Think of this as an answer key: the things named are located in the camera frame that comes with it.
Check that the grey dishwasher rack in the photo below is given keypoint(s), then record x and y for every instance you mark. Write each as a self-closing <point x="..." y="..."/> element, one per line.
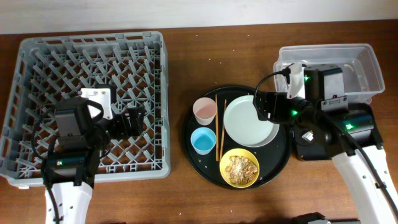
<point x="51" y="69"/>

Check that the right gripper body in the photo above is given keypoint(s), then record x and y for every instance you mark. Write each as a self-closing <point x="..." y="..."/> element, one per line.
<point x="285" y="109"/>

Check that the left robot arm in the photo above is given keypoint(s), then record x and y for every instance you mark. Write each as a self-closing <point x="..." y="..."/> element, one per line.
<point x="74" y="155"/>

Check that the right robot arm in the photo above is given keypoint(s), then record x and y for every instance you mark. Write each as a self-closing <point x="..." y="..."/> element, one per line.
<point x="316" y="102"/>

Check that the black rectangular tray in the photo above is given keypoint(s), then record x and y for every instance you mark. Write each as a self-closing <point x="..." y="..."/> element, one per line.
<point x="311" y="149"/>

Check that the yellow bowl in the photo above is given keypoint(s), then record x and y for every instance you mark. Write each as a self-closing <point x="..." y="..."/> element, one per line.
<point x="237" y="152"/>

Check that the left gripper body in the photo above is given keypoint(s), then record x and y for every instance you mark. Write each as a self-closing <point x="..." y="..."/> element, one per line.
<point x="118" y="129"/>

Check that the wooden chopstick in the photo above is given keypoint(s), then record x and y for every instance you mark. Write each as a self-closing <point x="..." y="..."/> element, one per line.
<point x="222" y="132"/>
<point x="217" y="128"/>

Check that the white plate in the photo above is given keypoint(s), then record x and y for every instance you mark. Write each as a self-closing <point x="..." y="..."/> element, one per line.
<point x="244" y="127"/>

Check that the blue cup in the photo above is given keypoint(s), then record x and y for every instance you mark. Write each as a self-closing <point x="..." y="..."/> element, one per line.
<point x="203" y="140"/>

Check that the peanut shells and food scraps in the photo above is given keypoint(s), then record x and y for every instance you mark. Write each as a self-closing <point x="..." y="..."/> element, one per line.
<point x="240" y="170"/>

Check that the pink cup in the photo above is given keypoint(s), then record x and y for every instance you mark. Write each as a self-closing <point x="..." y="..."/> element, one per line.
<point x="204" y="110"/>

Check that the round black tray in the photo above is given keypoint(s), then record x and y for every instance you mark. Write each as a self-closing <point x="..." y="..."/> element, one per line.
<point x="272" y="157"/>

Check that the left wooden chopstick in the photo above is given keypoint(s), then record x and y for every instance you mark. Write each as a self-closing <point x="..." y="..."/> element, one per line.
<point x="217" y="128"/>

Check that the right wooden chopstick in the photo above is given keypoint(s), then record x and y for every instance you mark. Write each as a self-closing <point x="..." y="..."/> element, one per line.
<point x="222" y="132"/>

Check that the clear plastic bin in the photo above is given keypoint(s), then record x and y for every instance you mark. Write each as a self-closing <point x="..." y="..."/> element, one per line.
<point x="362" y="73"/>

